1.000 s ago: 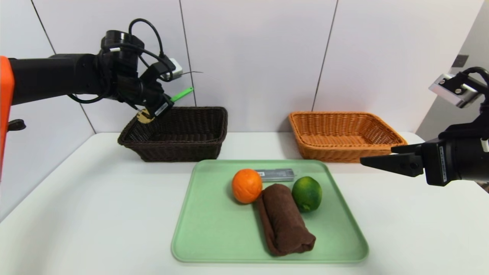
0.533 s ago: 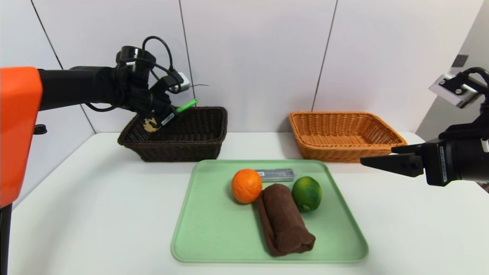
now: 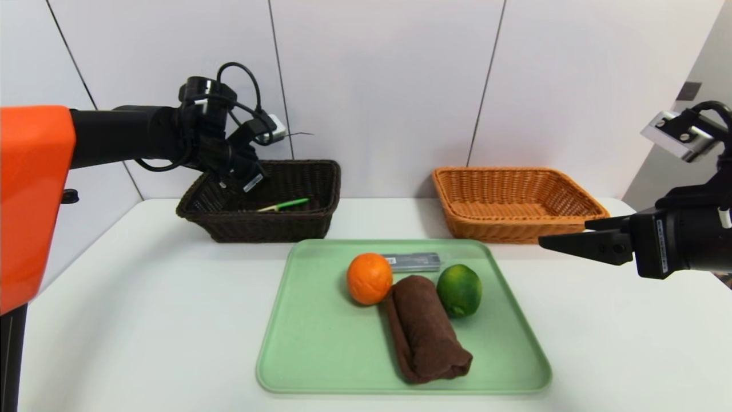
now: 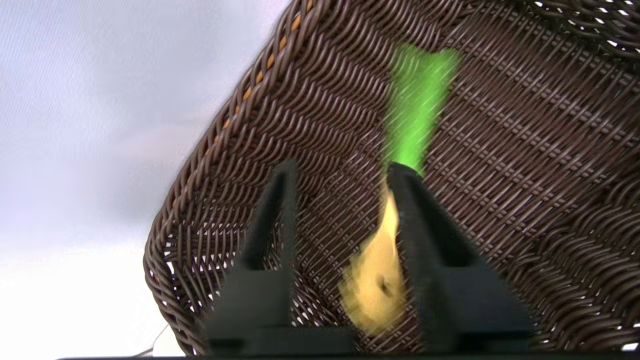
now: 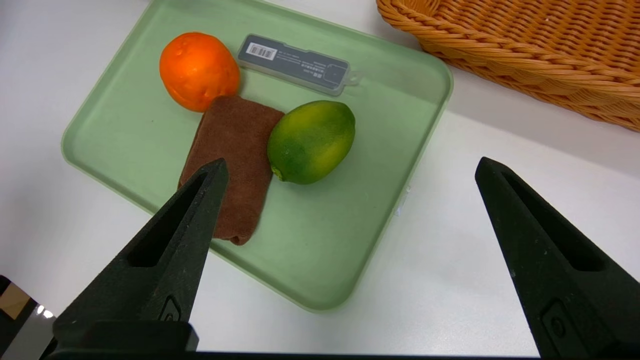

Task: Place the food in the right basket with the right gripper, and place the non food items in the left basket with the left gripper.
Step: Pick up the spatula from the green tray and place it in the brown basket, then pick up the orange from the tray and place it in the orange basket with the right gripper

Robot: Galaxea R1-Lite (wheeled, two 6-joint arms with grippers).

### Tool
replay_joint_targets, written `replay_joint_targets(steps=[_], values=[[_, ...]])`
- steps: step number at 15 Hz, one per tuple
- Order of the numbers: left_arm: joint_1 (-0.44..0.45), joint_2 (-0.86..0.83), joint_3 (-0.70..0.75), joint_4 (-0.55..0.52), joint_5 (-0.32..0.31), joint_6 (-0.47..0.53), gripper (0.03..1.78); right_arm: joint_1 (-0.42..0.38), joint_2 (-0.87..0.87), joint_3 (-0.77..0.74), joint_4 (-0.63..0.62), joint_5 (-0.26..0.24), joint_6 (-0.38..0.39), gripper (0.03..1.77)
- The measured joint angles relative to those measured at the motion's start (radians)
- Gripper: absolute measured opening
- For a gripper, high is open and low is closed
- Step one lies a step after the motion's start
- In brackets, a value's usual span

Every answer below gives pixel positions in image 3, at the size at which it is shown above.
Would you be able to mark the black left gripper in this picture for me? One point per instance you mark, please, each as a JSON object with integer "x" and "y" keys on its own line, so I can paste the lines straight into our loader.
{"x": 250, "y": 180}

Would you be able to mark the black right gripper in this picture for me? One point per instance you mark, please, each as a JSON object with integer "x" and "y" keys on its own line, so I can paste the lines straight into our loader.
{"x": 653, "y": 243}

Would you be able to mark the orange fruit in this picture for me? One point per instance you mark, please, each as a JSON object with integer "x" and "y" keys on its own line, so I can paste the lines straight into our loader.
{"x": 369, "y": 278}

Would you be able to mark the brown towel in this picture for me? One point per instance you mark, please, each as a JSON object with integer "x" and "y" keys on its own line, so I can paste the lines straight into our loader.
{"x": 426, "y": 337}

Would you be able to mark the dark brown wicker basket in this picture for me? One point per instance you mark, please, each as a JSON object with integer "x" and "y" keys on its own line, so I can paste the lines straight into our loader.
{"x": 269, "y": 226}

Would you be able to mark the orange wicker basket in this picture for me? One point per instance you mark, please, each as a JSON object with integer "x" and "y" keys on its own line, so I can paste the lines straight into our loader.
{"x": 514, "y": 194}

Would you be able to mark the green lime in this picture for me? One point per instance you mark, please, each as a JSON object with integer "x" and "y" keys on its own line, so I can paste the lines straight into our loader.
{"x": 459, "y": 290}

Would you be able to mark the light green plastic tray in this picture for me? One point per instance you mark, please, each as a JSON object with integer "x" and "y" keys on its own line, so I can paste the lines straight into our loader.
{"x": 320, "y": 343}

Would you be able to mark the grey case with barcode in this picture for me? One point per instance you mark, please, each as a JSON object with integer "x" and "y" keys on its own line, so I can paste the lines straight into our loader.
{"x": 414, "y": 262}

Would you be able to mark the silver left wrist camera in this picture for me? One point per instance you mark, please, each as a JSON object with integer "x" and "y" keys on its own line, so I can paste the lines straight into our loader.
{"x": 275, "y": 129}

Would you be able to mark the grey wall outlet plate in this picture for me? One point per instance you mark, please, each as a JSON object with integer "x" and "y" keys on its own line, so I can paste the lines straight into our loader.
{"x": 689, "y": 91}

